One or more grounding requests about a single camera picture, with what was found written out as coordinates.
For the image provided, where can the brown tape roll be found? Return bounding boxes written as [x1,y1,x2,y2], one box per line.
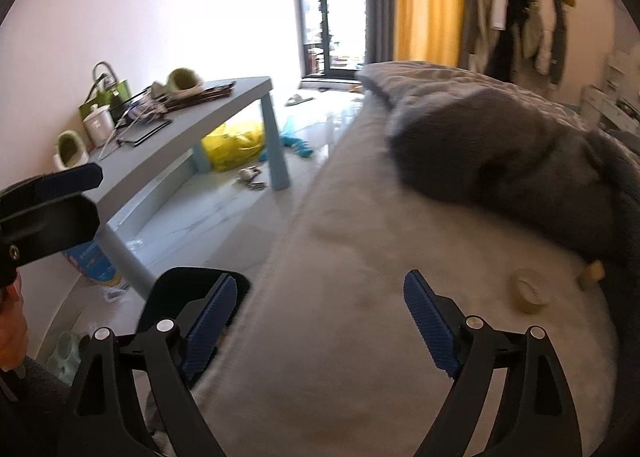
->
[515,269,548,315]

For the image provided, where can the black tablet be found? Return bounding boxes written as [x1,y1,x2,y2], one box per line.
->
[117,119,173,148]

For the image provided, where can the white lidded jar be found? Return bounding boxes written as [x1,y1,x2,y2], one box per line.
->
[82,104,116,148]

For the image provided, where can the white shelf unit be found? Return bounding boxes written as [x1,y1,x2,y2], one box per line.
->
[580,49,640,138]

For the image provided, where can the dark grey fleece blanket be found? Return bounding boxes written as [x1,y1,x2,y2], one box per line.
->
[385,87,640,268]

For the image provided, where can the green handbag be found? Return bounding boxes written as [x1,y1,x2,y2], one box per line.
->
[78,62,132,125]

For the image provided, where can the blue toy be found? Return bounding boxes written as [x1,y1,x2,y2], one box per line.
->
[280,117,315,158]

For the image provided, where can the hanging clothes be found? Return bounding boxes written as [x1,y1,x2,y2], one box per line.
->
[460,0,573,85]

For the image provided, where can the green fluffy slipper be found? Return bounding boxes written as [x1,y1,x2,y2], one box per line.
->
[54,132,91,172]
[165,68,205,98]

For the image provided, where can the dark framed window door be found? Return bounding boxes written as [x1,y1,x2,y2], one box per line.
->
[290,0,371,84]

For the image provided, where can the pale green sandals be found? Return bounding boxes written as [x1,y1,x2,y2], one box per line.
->
[47,329,91,385]

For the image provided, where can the person's left forearm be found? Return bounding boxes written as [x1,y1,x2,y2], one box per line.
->
[0,354,76,457]

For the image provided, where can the blue printed packet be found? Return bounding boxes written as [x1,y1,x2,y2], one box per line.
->
[65,239,123,285]

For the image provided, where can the light grey quilt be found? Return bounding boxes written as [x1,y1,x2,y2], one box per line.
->
[360,61,640,158]

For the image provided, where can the person's left hand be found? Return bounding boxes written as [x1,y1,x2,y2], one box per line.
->
[0,281,27,371]

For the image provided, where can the beige plush bed cover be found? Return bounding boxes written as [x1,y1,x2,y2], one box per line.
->
[192,102,621,457]

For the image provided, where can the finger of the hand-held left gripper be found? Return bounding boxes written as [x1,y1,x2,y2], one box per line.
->
[0,163,103,224]
[0,194,101,269]

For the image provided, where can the blue grey table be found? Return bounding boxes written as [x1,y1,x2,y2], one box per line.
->
[82,77,292,299]

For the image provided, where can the key bunch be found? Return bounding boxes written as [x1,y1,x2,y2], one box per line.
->
[236,166,268,190]

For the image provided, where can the yellow plastic bag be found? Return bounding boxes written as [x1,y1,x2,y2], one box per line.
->
[201,119,266,172]

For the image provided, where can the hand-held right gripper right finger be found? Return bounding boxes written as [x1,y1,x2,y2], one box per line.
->
[402,269,583,457]

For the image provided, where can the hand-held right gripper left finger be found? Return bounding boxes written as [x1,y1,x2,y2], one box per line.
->
[65,273,238,457]

